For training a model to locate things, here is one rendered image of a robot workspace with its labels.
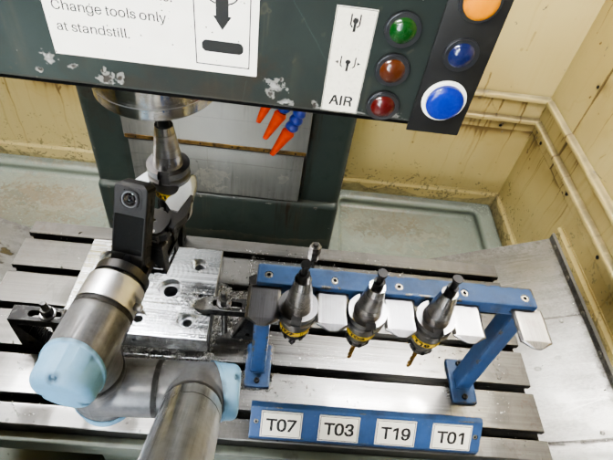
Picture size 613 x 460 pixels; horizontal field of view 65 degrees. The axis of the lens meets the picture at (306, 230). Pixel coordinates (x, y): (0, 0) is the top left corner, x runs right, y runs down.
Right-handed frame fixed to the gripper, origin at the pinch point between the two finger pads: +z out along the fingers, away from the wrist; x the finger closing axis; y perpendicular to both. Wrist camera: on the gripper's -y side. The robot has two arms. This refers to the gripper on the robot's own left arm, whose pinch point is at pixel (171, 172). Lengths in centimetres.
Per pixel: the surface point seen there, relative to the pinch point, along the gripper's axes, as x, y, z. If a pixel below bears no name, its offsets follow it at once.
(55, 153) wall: -77, 70, 70
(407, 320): 40.7, 12.8, -9.2
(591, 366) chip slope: 96, 51, 15
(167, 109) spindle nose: 4.1, -17.7, -8.0
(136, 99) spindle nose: 1.0, -18.9, -9.1
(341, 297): 29.8, 12.8, -7.5
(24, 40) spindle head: -0.5, -31.7, -21.8
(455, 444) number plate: 58, 42, -15
